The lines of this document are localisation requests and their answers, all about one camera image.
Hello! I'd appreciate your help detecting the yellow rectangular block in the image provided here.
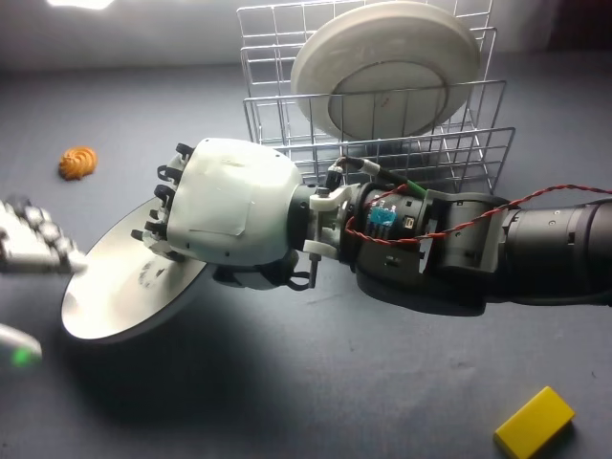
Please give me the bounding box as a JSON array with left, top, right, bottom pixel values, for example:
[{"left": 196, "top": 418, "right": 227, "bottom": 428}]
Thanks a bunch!
[{"left": 492, "top": 385, "right": 577, "bottom": 459}]

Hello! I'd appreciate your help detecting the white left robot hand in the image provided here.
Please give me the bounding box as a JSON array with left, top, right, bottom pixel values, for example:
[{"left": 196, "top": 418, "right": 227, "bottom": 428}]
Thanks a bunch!
[{"left": 0, "top": 193, "right": 90, "bottom": 370}]

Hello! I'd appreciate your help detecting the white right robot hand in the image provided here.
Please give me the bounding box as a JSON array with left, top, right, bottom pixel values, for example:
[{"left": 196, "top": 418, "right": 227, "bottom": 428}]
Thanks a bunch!
[{"left": 131, "top": 137, "right": 313, "bottom": 293}]

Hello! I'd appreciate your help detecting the orange swirl cookie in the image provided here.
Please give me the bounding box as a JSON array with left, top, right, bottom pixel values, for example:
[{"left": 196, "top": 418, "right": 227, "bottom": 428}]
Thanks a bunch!
[{"left": 58, "top": 145, "right": 98, "bottom": 182}]

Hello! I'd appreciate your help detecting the white plate with small smudge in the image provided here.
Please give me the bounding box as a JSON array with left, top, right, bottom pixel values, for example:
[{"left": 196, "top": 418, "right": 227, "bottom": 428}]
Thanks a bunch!
[{"left": 290, "top": 2, "right": 481, "bottom": 141}]

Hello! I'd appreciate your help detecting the silver wire plate rack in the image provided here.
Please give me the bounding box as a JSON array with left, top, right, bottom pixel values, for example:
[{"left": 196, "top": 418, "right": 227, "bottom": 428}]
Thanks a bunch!
[{"left": 236, "top": 0, "right": 517, "bottom": 195}]

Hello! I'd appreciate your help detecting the white plate with dark rim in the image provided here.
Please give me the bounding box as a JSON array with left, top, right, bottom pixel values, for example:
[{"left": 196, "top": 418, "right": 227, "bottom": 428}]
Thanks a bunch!
[{"left": 60, "top": 195, "right": 217, "bottom": 344}]

